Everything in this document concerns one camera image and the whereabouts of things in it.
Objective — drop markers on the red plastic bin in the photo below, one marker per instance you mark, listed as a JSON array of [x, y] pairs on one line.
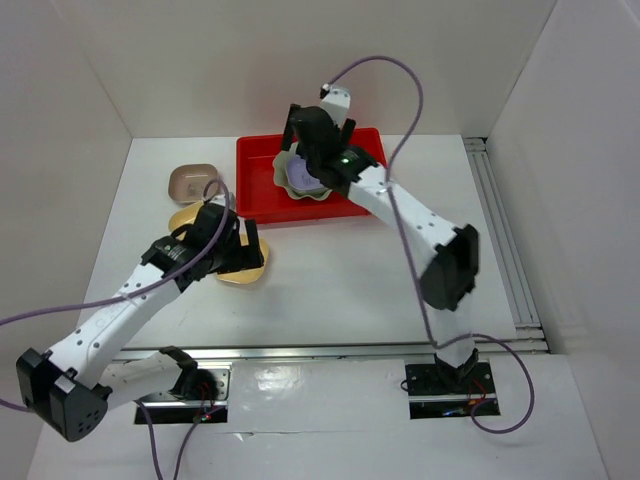
[[260, 199]]

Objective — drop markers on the yellow square plate upper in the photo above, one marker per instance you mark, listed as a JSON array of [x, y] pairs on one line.
[[186, 215]]

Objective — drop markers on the large green scalloped bowl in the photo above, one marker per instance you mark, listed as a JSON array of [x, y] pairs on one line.
[[280, 179]]

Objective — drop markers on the aluminium mounting rail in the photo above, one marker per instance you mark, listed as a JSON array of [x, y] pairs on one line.
[[528, 345]]

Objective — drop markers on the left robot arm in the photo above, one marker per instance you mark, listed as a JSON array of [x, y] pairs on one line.
[[74, 383]]

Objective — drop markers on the pink square panda plate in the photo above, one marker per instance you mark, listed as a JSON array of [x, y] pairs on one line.
[[187, 182]]

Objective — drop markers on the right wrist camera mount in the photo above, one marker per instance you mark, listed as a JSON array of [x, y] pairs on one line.
[[335, 100]]

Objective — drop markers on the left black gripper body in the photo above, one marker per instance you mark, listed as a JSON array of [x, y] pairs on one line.
[[225, 258]]

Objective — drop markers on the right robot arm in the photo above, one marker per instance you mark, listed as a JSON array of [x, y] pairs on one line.
[[443, 257]]

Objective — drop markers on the purple square panda plate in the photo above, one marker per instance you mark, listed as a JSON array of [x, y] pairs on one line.
[[299, 178]]

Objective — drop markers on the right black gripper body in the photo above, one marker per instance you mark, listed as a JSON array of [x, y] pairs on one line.
[[311, 162]]

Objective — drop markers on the yellow square panda plate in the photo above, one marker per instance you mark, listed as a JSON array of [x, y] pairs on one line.
[[245, 277]]

